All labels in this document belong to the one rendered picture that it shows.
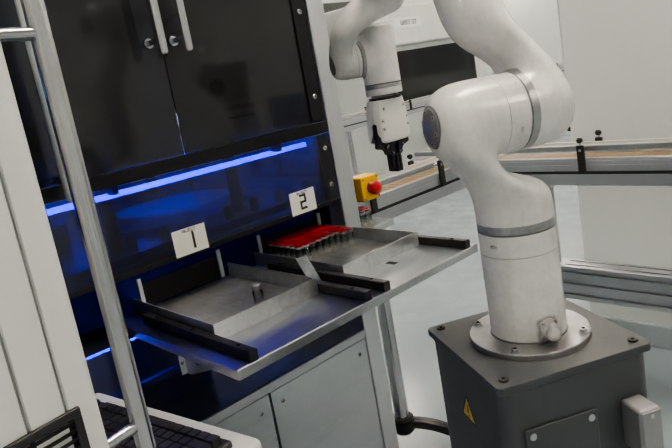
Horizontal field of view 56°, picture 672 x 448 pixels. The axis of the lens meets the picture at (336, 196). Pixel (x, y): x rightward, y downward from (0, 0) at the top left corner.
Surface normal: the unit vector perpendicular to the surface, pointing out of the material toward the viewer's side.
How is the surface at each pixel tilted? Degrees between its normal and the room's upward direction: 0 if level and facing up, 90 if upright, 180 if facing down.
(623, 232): 90
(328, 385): 90
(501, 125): 96
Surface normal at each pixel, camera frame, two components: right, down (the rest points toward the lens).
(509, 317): -0.59, 0.25
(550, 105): 0.28, 0.07
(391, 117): 0.63, 0.05
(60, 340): 0.79, -0.03
